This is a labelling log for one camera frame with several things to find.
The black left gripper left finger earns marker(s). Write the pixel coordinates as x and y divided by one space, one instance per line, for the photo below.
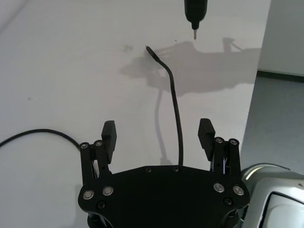
108 142

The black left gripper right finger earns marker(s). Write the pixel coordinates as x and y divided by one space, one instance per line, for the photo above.
206 140

